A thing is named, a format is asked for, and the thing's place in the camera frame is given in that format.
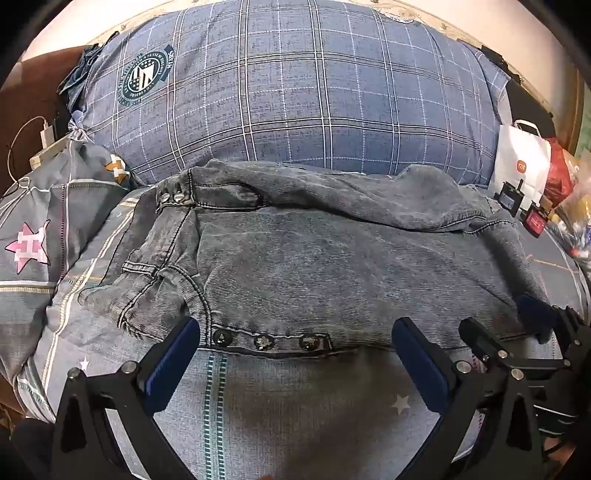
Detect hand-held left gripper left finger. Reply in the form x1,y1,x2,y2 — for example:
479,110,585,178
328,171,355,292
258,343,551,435
52,316,201,480

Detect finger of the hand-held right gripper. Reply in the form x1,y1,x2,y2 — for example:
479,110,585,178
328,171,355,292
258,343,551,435
516,293,585,344
458,318,555,371

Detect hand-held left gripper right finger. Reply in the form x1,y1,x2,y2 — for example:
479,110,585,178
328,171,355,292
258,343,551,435
392,318,543,480

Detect grey denim pants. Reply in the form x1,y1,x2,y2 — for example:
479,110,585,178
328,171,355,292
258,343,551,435
78,159,550,358

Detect small red device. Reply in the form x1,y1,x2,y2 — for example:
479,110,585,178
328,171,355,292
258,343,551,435
522,200,548,238

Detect small black device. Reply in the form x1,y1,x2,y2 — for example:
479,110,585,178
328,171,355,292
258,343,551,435
494,178,525,215

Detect red plastic bag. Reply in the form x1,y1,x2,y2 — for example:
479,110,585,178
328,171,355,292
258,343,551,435
545,138,575,204

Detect yellow plastic bag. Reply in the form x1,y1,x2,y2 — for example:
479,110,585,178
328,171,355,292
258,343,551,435
566,148,591,217

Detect white paper bag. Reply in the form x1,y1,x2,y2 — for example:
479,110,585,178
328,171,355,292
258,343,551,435
492,120,555,206

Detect grey quilt with pink star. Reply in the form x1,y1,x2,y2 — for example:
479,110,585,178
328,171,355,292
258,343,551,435
0,134,134,393

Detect blue plaid pillow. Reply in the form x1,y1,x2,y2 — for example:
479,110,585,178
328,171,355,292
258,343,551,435
67,0,513,188

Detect brown wooden nightstand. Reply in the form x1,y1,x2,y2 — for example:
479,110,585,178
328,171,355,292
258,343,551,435
0,46,98,195

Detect dark blue cloth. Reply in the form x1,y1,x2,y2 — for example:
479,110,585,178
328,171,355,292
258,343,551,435
58,44,102,112

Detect white cable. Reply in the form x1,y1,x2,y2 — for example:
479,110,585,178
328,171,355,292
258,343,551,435
7,115,47,185

